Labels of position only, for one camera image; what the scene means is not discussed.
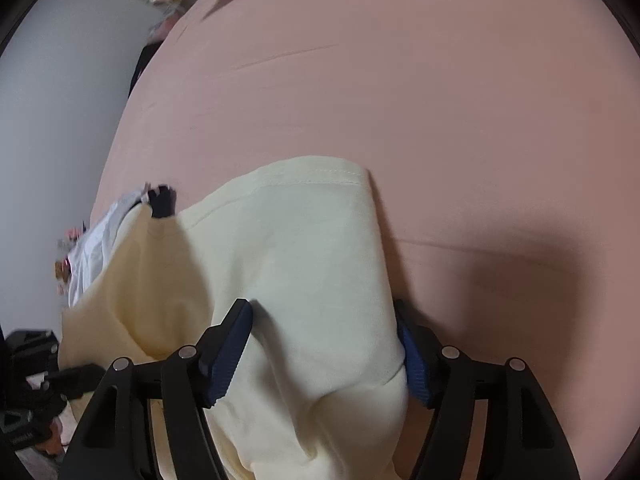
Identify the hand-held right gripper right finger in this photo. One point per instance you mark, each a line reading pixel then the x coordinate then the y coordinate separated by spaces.
pixel 415 365

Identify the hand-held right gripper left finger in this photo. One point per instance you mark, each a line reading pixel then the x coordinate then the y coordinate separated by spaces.
pixel 227 360

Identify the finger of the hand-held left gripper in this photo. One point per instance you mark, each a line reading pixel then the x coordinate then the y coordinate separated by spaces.
pixel 75 379

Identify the cream shirt with pink sleeves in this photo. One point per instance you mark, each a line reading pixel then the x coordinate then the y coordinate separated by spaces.
pixel 280 260

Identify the white clothes pile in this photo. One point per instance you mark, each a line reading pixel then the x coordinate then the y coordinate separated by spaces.
pixel 95 250

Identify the brown teddy bear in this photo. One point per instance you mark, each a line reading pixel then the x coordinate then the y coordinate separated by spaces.
pixel 63 269

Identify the navy garment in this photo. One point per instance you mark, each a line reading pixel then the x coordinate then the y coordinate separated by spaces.
pixel 162 205

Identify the black backpack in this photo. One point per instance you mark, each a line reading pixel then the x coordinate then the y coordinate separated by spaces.
pixel 142 65

